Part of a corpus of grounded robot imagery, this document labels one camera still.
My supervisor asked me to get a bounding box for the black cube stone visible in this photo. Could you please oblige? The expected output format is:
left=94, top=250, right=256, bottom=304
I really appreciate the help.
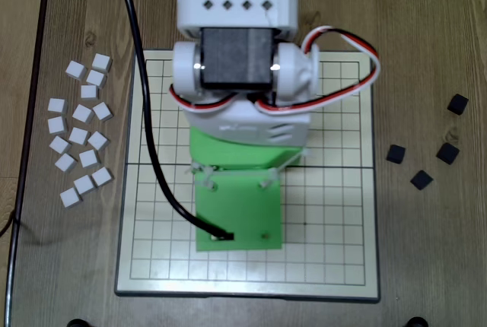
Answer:
left=386, top=144, right=406, bottom=164
left=447, top=93, right=469, bottom=116
left=435, top=141, right=460, bottom=165
left=409, top=169, right=434, bottom=191

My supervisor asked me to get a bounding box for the black camera cable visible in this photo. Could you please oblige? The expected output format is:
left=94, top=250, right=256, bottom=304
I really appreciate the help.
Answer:
left=111, top=0, right=235, bottom=243

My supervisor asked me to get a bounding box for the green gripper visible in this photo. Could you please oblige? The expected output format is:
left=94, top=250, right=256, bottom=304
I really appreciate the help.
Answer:
left=189, top=125, right=306, bottom=172

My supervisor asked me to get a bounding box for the white cube stone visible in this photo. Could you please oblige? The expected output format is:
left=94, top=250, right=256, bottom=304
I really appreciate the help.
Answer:
left=73, top=175, right=96, bottom=195
left=47, top=116, right=68, bottom=135
left=54, top=152, right=78, bottom=173
left=59, top=187, right=84, bottom=209
left=91, top=167, right=115, bottom=188
left=72, top=103, right=95, bottom=124
left=65, top=60, right=85, bottom=80
left=80, top=84, right=100, bottom=100
left=91, top=52, right=113, bottom=74
left=68, top=126, right=91, bottom=146
left=49, top=135, right=72, bottom=155
left=47, top=97, right=68, bottom=114
left=78, top=149, right=100, bottom=169
left=88, top=131, right=110, bottom=152
left=92, top=101, right=114, bottom=122
left=85, top=69, right=107, bottom=88

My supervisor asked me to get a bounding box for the red white black servo cable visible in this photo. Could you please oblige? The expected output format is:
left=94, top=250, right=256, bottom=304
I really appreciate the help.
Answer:
left=168, top=84, right=234, bottom=114
left=255, top=25, right=382, bottom=116

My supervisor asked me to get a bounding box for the green camera mount plate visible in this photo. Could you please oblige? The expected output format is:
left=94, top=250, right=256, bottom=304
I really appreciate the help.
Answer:
left=193, top=169, right=284, bottom=253

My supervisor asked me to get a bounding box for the white zip tie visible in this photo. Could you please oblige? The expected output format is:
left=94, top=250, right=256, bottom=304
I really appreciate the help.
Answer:
left=185, top=163, right=218, bottom=192
left=260, top=167, right=285, bottom=190
left=291, top=147, right=315, bottom=167

